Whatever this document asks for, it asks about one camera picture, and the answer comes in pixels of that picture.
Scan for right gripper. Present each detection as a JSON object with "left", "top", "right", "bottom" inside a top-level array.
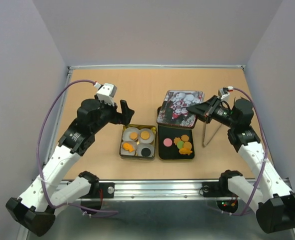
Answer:
[{"left": 185, "top": 94, "right": 237, "bottom": 128}]

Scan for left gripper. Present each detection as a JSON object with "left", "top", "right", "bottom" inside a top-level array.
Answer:
[{"left": 91, "top": 93, "right": 135, "bottom": 134}]

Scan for orange shell cookie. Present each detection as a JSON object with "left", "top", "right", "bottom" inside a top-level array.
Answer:
[
  {"left": 180, "top": 134, "right": 190, "bottom": 142},
  {"left": 129, "top": 131, "right": 138, "bottom": 141}
]

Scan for gold cookie tin base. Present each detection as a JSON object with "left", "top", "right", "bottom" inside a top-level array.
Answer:
[{"left": 119, "top": 124, "right": 157, "bottom": 161}]

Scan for orange fish cookie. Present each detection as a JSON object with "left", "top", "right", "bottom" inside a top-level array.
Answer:
[
  {"left": 179, "top": 147, "right": 193, "bottom": 156},
  {"left": 122, "top": 142, "right": 135, "bottom": 153}
]

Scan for metal tongs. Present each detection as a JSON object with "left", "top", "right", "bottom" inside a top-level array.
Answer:
[{"left": 201, "top": 123, "right": 223, "bottom": 148}]

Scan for gold tin lid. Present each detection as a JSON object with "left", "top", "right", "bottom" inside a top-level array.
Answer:
[{"left": 156, "top": 90, "right": 204, "bottom": 129}]

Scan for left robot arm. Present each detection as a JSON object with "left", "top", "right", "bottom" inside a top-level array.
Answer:
[{"left": 5, "top": 98, "right": 135, "bottom": 237}]

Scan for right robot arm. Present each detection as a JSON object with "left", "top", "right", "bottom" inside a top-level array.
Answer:
[{"left": 187, "top": 95, "right": 295, "bottom": 234}]

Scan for white paper cup back left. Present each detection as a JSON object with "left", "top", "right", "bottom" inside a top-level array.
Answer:
[{"left": 122, "top": 127, "right": 140, "bottom": 142}]

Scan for white paper cup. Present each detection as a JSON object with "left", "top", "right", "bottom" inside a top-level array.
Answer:
[
  {"left": 136, "top": 143, "right": 155, "bottom": 159},
  {"left": 122, "top": 127, "right": 140, "bottom": 142},
  {"left": 120, "top": 141, "right": 137, "bottom": 156},
  {"left": 138, "top": 128, "right": 155, "bottom": 144}
]

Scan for white paper cup front left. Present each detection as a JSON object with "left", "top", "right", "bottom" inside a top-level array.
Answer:
[{"left": 120, "top": 141, "right": 137, "bottom": 156}]

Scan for white paper cup front right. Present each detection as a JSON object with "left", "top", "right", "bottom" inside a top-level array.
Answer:
[{"left": 136, "top": 143, "right": 155, "bottom": 159}]

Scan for white paper cup back right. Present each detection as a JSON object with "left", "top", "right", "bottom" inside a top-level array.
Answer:
[{"left": 138, "top": 128, "right": 155, "bottom": 144}]

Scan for green round cookie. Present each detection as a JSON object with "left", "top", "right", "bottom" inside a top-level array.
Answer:
[{"left": 176, "top": 140, "right": 185, "bottom": 149}]

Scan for orange star cookie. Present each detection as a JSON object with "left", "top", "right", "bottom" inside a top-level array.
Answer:
[{"left": 173, "top": 137, "right": 181, "bottom": 145}]

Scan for pink round cookie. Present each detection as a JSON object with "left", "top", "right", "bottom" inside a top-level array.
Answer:
[{"left": 163, "top": 138, "right": 173, "bottom": 147}]

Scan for black tray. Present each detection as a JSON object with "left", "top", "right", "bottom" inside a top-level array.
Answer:
[{"left": 157, "top": 105, "right": 196, "bottom": 161}]

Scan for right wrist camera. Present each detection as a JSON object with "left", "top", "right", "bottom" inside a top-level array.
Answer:
[{"left": 218, "top": 86, "right": 234, "bottom": 102}]

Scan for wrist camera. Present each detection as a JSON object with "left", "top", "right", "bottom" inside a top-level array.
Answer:
[
  {"left": 218, "top": 86, "right": 234, "bottom": 102},
  {"left": 94, "top": 82, "right": 118, "bottom": 106}
]

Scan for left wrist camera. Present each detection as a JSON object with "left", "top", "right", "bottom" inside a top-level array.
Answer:
[{"left": 94, "top": 82, "right": 118, "bottom": 106}]

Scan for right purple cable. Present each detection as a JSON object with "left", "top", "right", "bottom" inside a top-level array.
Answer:
[{"left": 221, "top": 87, "right": 270, "bottom": 217}]

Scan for purple cable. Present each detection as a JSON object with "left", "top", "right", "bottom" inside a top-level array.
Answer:
[
  {"left": 37, "top": 79, "right": 120, "bottom": 218},
  {"left": 221, "top": 87, "right": 270, "bottom": 217}
]

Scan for aluminium front rail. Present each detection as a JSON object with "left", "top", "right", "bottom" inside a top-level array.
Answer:
[{"left": 27, "top": 177, "right": 295, "bottom": 201}]

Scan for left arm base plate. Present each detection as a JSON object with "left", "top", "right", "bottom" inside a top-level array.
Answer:
[{"left": 81, "top": 181, "right": 115, "bottom": 199}]

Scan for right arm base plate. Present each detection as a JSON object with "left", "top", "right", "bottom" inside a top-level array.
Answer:
[{"left": 201, "top": 181, "right": 234, "bottom": 198}]

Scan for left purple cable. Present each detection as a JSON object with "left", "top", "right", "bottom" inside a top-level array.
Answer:
[{"left": 37, "top": 79, "right": 120, "bottom": 218}]

